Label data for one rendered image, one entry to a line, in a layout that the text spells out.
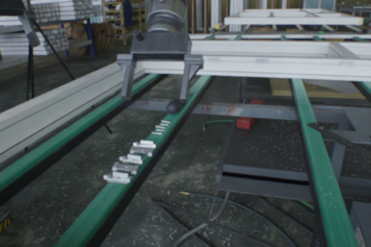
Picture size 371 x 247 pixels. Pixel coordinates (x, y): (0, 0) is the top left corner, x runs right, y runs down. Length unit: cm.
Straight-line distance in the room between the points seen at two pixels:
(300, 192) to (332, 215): 55
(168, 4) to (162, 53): 11
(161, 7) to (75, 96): 36
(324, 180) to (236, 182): 52
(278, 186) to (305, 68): 44
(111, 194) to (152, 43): 34
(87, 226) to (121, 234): 123
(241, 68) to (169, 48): 54
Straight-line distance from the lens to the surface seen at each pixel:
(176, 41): 64
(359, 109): 90
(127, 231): 167
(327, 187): 51
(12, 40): 567
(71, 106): 84
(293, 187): 102
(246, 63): 112
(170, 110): 72
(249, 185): 100
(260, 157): 110
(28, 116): 74
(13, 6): 91
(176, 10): 68
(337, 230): 44
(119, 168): 52
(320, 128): 69
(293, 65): 112
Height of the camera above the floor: 115
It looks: 21 degrees down
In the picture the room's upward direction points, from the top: 2 degrees counter-clockwise
